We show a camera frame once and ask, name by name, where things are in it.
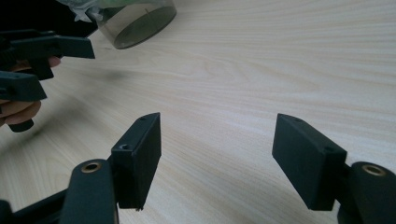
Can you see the transparent grey round container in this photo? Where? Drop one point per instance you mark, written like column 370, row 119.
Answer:
column 140, row 26

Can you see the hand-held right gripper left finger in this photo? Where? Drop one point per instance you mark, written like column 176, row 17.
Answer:
column 137, row 161

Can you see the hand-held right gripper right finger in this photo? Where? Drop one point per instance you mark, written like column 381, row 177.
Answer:
column 306, row 161

